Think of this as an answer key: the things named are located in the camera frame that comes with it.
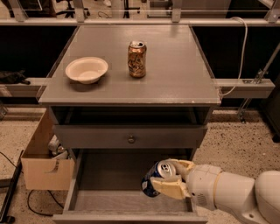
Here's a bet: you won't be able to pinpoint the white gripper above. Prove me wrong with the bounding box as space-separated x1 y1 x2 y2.
150 158 222 211

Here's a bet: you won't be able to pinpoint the blue pepsi can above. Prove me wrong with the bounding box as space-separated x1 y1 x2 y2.
141 159 178 198

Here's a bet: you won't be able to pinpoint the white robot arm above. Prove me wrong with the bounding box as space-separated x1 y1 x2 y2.
150 159 280 224

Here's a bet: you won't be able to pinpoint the round metal drawer knob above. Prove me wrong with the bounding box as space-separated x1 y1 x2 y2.
128 136 136 144

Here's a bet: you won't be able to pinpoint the grey drawer cabinet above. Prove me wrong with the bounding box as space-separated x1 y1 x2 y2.
38 24 222 165

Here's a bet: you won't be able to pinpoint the open grey middle drawer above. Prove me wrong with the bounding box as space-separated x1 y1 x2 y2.
53 149 207 224

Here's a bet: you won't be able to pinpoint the closed grey upper drawer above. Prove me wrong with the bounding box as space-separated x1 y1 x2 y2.
53 125 207 149

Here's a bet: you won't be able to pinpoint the gold soda can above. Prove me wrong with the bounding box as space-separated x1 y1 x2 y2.
128 40 147 78

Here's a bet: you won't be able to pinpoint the white items in box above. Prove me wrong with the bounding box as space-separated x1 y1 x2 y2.
47 136 68 159

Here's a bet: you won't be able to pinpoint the metal diagonal strut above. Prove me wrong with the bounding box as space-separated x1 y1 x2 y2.
237 42 280 123

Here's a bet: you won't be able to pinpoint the cardboard box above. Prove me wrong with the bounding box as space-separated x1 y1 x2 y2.
21 111 74 191

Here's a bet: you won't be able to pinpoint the white paper bowl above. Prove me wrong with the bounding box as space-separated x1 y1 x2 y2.
65 57 109 84

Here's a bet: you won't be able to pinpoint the black bar on floor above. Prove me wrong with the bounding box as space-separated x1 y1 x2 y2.
0 152 23 224

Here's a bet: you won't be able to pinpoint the white cable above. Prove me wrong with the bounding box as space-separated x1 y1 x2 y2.
217 16 249 98

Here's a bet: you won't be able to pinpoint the black floor cable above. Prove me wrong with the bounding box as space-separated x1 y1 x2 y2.
0 151 65 217

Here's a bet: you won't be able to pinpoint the metal rail frame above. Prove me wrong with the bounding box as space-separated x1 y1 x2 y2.
0 0 280 99

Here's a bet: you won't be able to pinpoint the black object on rail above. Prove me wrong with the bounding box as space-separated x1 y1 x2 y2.
0 70 31 85

